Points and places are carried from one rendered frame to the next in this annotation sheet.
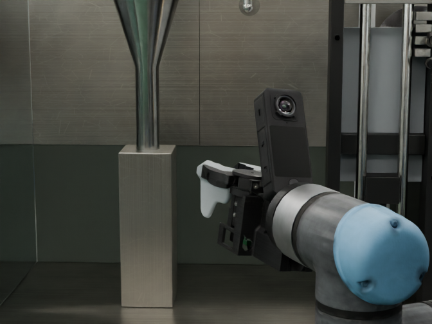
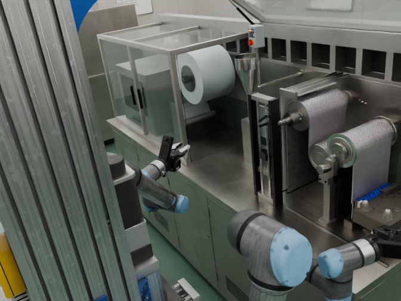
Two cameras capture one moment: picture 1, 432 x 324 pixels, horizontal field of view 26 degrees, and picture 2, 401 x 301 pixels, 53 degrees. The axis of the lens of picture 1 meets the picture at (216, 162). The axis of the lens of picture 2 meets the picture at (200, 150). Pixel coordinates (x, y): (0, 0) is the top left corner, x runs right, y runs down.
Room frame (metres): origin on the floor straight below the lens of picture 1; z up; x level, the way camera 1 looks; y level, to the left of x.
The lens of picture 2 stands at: (0.18, -1.54, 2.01)
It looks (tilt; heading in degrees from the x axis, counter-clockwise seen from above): 25 degrees down; 58
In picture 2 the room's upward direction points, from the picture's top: 7 degrees counter-clockwise
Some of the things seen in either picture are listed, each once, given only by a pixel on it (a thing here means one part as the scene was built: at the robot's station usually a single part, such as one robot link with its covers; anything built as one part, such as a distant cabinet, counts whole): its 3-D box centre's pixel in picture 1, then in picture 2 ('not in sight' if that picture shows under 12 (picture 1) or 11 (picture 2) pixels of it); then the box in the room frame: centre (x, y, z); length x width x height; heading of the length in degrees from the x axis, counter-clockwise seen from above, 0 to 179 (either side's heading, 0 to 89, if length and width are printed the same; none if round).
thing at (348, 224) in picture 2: not in sight; (369, 212); (1.57, -0.66, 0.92); 0.28 x 0.04 x 0.04; 177
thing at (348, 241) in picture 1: (360, 250); (146, 178); (0.78, -0.12, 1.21); 0.11 x 0.08 x 0.09; 24
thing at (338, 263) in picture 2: not in sight; (339, 261); (0.96, -0.96, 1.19); 0.11 x 0.08 x 0.09; 164
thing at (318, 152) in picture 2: not in sight; (338, 148); (1.57, -0.48, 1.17); 0.26 x 0.12 x 0.12; 177
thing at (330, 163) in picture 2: not in sight; (327, 192); (1.41, -0.56, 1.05); 0.06 x 0.05 x 0.31; 177
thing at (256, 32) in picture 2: not in sight; (255, 36); (1.50, -0.05, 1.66); 0.07 x 0.07 x 0.10; 78
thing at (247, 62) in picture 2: not in sight; (247, 61); (1.58, 0.12, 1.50); 0.14 x 0.14 x 0.06
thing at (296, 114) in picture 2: not in sight; (293, 117); (1.43, -0.35, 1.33); 0.06 x 0.06 x 0.06; 87
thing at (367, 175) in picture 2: not in sight; (370, 174); (1.56, -0.66, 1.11); 0.23 x 0.01 x 0.18; 177
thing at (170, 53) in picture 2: not in sight; (170, 83); (1.56, 0.95, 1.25); 1.19 x 0.57 x 0.70; 87
